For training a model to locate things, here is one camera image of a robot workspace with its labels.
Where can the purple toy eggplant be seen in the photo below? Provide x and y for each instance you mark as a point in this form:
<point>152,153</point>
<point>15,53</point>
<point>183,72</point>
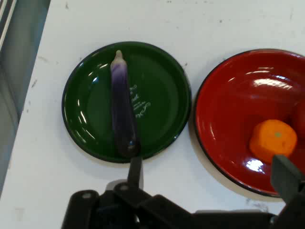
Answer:
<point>122,105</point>

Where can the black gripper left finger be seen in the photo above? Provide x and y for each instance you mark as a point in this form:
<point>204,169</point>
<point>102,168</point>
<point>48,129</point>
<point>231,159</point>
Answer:
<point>135,171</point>

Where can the orange toy mandarin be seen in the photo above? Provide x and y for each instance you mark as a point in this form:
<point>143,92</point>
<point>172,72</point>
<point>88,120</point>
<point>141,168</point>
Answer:
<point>271,139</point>

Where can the green enamel plate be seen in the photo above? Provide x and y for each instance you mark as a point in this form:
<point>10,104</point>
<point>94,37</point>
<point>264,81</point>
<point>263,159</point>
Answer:
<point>157,102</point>

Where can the aluminium window rail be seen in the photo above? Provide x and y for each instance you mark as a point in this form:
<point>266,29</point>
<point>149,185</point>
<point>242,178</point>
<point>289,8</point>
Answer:
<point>7,21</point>

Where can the red enamel plate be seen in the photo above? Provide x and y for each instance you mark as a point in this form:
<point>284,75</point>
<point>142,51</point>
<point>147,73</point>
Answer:
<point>233,119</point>

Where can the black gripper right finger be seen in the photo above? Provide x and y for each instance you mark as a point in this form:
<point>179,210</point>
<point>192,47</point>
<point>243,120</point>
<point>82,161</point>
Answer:
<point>285,176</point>

